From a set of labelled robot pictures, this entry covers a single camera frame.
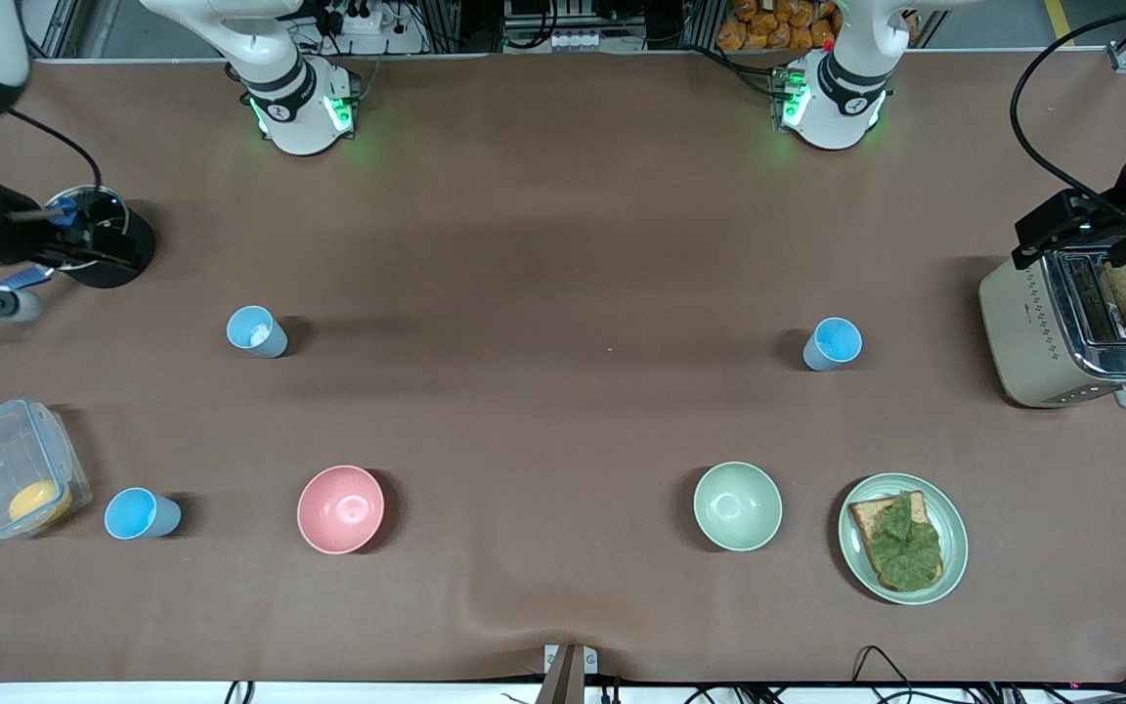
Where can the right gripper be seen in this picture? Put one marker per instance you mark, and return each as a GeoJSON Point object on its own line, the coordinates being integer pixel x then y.
{"type": "Point", "coordinates": [8, 240]}

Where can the light blue cup with paper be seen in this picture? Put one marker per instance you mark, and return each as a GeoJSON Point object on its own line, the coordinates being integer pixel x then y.
{"type": "Point", "coordinates": [272, 342]}

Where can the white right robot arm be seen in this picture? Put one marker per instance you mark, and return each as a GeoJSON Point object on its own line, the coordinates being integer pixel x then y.
{"type": "Point", "coordinates": [294, 98]}

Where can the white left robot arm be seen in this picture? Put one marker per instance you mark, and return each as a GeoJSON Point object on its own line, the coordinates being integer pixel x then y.
{"type": "Point", "coordinates": [842, 98]}

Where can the glass lid with blue knob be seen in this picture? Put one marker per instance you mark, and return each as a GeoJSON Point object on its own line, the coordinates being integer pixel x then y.
{"type": "Point", "coordinates": [108, 210]}

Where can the beige and chrome toaster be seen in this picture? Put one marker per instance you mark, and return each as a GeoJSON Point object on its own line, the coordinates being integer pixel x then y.
{"type": "Point", "coordinates": [1022, 332]}

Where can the yellow round food piece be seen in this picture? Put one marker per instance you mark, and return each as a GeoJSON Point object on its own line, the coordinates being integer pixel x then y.
{"type": "Point", "coordinates": [40, 503]}

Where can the pale green plate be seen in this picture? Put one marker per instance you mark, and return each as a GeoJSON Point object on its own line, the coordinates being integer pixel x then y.
{"type": "Point", "coordinates": [956, 538]}

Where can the brown bread slice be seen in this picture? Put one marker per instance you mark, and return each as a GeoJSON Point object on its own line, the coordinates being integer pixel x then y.
{"type": "Point", "coordinates": [866, 513]}

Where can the orange packaged buns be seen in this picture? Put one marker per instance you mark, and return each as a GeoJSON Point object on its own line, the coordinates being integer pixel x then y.
{"type": "Point", "coordinates": [778, 34]}

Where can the green lettuce leaf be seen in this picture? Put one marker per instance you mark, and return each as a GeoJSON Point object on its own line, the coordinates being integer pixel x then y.
{"type": "Point", "coordinates": [905, 548]}

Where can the pink bowl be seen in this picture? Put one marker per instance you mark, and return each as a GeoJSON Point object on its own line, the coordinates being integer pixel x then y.
{"type": "Point", "coordinates": [340, 508]}

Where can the white power strip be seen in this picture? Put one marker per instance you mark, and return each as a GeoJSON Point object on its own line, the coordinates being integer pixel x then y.
{"type": "Point", "coordinates": [576, 41]}
{"type": "Point", "coordinates": [363, 18]}

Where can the pale green bowl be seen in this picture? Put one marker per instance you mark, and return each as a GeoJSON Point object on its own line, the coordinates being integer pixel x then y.
{"type": "Point", "coordinates": [737, 506]}

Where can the grey metal table bracket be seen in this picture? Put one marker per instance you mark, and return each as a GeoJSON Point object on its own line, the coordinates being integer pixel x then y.
{"type": "Point", "coordinates": [563, 675]}

